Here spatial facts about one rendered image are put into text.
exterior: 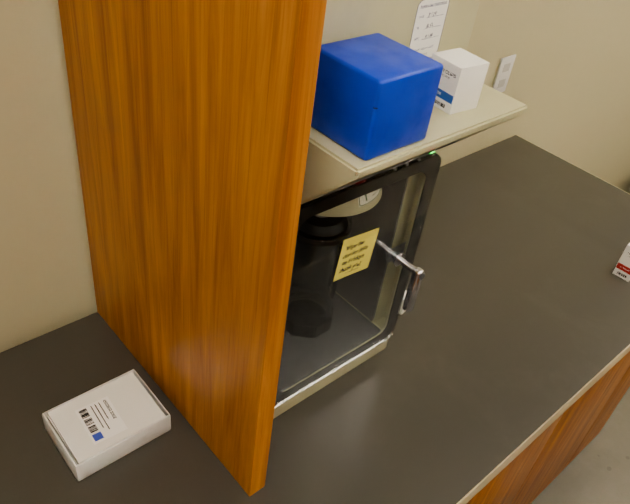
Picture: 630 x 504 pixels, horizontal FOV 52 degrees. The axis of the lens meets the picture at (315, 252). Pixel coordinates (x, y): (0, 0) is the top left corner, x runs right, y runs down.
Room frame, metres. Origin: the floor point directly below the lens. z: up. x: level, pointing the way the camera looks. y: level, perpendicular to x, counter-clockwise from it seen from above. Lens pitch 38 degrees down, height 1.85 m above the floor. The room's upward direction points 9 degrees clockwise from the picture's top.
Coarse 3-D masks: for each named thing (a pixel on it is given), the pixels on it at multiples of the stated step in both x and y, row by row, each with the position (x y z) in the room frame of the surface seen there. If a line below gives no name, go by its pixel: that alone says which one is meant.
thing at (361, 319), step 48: (336, 192) 0.71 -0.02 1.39; (384, 192) 0.78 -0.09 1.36; (432, 192) 0.87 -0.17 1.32; (336, 240) 0.72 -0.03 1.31; (384, 240) 0.80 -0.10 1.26; (336, 288) 0.73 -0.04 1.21; (384, 288) 0.82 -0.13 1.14; (288, 336) 0.67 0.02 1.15; (336, 336) 0.75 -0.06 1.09; (384, 336) 0.85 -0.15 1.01; (288, 384) 0.68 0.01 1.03
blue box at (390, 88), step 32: (320, 64) 0.65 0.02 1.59; (352, 64) 0.62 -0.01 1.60; (384, 64) 0.64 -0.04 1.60; (416, 64) 0.65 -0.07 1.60; (320, 96) 0.64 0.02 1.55; (352, 96) 0.61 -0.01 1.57; (384, 96) 0.60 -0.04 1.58; (416, 96) 0.64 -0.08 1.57; (320, 128) 0.64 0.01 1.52; (352, 128) 0.61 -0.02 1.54; (384, 128) 0.60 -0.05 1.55; (416, 128) 0.65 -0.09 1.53
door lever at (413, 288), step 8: (400, 256) 0.83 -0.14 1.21; (400, 264) 0.83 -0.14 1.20; (408, 264) 0.82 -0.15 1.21; (416, 272) 0.80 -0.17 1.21; (416, 280) 0.80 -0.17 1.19; (408, 288) 0.81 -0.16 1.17; (416, 288) 0.80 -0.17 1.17; (408, 296) 0.80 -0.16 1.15; (416, 296) 0.80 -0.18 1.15; (408, 304) 0.80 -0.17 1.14
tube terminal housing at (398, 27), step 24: (336, 0) 0.69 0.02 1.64; (360, 0) 0.71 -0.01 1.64; (384, 0) 0.74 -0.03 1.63; (408, 0) 0.77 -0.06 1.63; (456, 0) 0.84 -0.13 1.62; (336, 24) 0.69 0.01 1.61; (360, 24) 0.72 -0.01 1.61; (384, 24) 0.75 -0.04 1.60; (408, 24) 0.78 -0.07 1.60; (456, 24) 0.85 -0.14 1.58; (360, 360) 0.83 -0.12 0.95; (288, 408) 0.70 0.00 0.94
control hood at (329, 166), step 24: (480, 96) 0.81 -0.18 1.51; (504, 96) 0.82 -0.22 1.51; (432, 120) 0.72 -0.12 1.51; (456, 120) 0.73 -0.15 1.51; (480, 120) 0.74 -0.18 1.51; (504, 120) 0.77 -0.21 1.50; (312, 144) 0.62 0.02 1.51; (336, 144) 0.62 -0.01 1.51; (432, 144) 0.66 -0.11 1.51; (312, 168) 0.62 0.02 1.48; (336, 168) 0.59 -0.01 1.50; (360, 168) 0.58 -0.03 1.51; (384, 168) 0.61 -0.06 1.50; (312, 192) 0.61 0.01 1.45
